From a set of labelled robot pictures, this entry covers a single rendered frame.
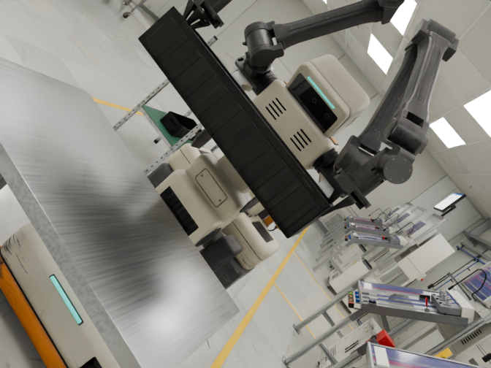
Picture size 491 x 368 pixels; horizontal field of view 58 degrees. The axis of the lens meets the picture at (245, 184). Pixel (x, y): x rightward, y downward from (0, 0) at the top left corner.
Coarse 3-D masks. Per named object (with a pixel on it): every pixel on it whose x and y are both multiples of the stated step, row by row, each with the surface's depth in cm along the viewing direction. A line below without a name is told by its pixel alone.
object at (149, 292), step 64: (0, 64) 88; (0, 128) 73; (64, 128) 93; (64, 192) 76; (128, 192) 98; (64, 256) 67; (128, 256) 80; (192, 256) 103; (128, 320) 67; (192, 320) 84
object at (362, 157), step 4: (360, 152) 118; (364, 152) 119; (356, 156) 118; (360, 156) 118; (364, 156) 118; (368, 156) 119; (372, 156) 119; (356, 160) 118; (360, 160) 118; (364, 160) 118; (368, 160) 118; (352, 164) 118; (356, 164) 118; (360, 164) 118; (348, 168) 119; (352, 168) 118; (356, 168) 118; (348, 172) 120; (352, 172) 119
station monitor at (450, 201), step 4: (448, 196) 665; (452, 196) 645; (456, 196) 628; (460, 196) 610; (464, 196) 608; (444, 200) 660; (448, 200) 643; (452, 200) 623; (456, 200) 611; (460, 200) 610; (440, 204) 654; (444, 204) 634; (448, 204) 618; (452, 204) 612; (436, 208) 649; (440, 208) 632; (444, 208) 614; (448, 208) 613; (452, 208) 636; (444, 212) 641; (448, 212) 639
